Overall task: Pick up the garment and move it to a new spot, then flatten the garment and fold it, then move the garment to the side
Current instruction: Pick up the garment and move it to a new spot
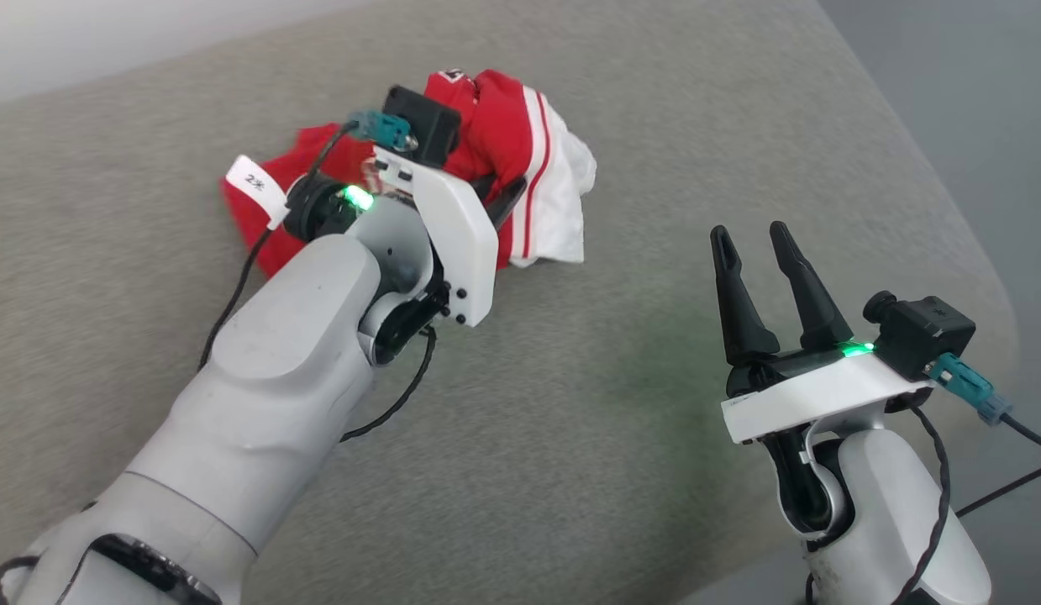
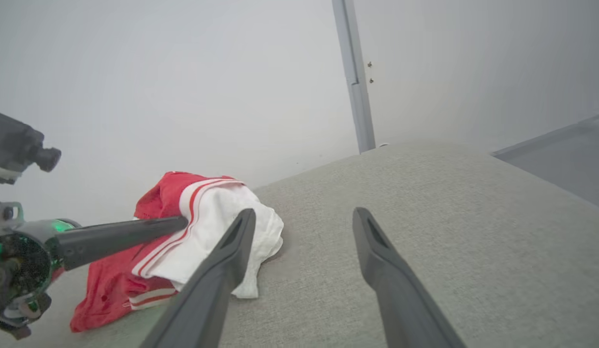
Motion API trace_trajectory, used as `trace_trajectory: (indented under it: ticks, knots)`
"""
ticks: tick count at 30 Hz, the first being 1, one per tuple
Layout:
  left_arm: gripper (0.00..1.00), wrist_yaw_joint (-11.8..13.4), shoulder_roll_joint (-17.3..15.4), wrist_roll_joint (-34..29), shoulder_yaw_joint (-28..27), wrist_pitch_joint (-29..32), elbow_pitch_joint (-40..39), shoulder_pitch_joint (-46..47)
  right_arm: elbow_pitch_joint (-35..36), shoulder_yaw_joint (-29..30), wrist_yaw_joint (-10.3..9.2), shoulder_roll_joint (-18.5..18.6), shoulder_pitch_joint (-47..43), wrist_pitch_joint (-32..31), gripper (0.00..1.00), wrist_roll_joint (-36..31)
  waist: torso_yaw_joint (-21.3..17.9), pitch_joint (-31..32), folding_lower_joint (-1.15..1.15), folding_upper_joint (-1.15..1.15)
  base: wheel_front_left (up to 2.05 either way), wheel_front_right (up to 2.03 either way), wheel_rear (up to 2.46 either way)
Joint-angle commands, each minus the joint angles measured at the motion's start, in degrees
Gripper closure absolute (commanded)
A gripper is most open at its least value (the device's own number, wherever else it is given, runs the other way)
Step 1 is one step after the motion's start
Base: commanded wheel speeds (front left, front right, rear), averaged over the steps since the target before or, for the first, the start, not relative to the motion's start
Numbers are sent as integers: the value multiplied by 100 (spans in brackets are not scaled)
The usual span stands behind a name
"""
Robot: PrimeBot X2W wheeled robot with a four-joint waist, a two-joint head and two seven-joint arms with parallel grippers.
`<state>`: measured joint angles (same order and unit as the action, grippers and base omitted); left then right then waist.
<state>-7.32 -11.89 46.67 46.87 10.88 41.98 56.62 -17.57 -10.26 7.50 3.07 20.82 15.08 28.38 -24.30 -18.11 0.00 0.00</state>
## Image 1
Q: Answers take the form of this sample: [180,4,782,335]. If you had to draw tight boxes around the right camera teal connector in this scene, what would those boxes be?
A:
[930,352,1013,426]

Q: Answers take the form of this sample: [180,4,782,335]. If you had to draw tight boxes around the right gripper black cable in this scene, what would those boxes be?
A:
[894,407,954,605]

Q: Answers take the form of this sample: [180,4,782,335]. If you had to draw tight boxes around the white paper cable label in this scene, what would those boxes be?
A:
[225,155,291,230]

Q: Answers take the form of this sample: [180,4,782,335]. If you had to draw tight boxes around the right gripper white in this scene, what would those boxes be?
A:
[709,220,937,446]

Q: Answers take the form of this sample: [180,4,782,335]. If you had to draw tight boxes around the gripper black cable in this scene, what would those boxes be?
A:
[894,407,954,605]
[339,326,438,444]

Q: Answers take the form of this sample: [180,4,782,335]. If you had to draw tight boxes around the left camera black cable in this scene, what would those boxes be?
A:
[0,122,361,605]

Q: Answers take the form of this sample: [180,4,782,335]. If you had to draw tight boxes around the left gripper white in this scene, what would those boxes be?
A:
[283,147,528,329]

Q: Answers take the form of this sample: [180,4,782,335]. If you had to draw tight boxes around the grey fabric sofa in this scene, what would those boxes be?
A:
[0,0,1022,605]

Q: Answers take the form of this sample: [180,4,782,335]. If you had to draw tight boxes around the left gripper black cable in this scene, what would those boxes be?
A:
[339,326,438,444]

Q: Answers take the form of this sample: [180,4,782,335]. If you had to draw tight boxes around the right camera black cable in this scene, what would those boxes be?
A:
[955,412,1041,518]

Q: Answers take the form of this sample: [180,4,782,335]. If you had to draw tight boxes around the camera teal connector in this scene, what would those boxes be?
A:
[347,109,418,153]
[930,352,1013,426]

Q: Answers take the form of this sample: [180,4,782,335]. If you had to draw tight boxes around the red and white garment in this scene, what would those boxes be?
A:
[222,69,598,278]

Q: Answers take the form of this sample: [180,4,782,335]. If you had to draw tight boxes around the camera black cable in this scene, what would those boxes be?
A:
[955,412,1041,518]
[0,122,361,605]

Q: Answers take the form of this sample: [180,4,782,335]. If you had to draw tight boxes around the left camera teal connector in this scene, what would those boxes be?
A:
[347,109,418,153]

